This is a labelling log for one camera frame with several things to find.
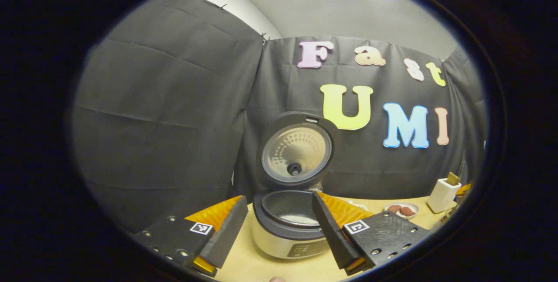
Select silver black rice cooker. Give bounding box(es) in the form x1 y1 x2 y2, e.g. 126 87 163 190
252 111 340 260

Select white chopstick holder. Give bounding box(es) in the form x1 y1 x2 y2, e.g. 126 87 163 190
427 178 462 214

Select black backdrop cloth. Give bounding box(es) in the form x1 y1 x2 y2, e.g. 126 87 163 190
72 0 488 234

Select white rice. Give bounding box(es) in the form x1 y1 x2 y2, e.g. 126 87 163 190
279 212 321 226

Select round white plate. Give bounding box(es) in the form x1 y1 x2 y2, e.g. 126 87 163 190
384 202 420 220

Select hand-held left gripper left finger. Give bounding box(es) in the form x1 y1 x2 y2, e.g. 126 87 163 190
132 195 250 279

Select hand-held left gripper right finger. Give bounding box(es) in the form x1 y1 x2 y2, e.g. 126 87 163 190
312 191 433 277

